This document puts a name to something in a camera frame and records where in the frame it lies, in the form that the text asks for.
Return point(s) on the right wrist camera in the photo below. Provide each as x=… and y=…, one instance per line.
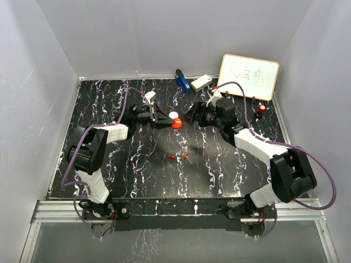
x=214, y=97

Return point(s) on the white earbud charging case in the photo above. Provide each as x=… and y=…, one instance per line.
x=173, y=115

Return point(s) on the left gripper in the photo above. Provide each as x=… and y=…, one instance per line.
x=160, y=120

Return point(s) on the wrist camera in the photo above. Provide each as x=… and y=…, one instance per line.
x=214, y=97
x=149, y=97

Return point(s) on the aluminium frame rail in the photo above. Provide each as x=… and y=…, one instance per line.
x=156, y=232

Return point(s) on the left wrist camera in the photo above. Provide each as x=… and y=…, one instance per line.
x=149, y=97

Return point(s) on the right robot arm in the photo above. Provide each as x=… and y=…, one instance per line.
x=290, y=170

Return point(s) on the blue stapler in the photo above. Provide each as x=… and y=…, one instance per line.
x=179, y=76

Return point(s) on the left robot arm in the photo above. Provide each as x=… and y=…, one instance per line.
x=87, y=147

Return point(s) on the red stamp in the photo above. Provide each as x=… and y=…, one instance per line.
x=260, y=110

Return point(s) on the white cardboard box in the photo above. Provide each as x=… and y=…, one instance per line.
x=201, y=83

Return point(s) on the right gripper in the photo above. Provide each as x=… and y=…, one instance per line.
x=200, y=109

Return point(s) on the red earbud charging case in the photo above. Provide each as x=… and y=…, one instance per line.
x=178, y=123

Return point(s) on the small whiteboard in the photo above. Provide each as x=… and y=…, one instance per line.
x=251, y=77

